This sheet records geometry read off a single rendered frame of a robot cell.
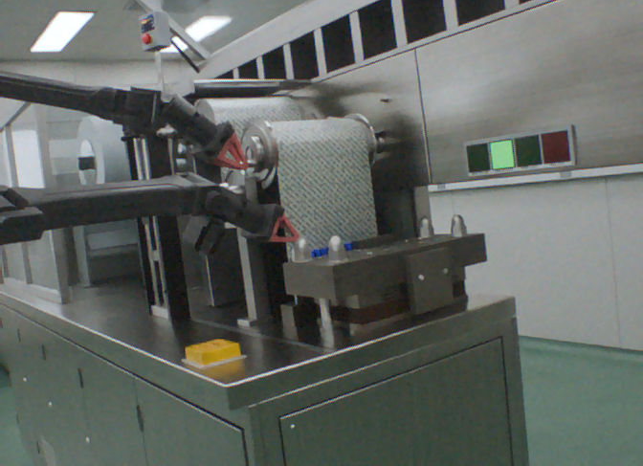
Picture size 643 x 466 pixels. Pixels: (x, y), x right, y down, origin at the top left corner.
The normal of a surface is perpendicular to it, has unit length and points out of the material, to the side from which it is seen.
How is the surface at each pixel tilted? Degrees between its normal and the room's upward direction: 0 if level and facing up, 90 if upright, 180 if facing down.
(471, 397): 90
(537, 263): 90
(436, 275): 90
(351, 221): 90
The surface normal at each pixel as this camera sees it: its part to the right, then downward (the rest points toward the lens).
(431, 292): 0.58, -0.03
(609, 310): -0.81, 0.13
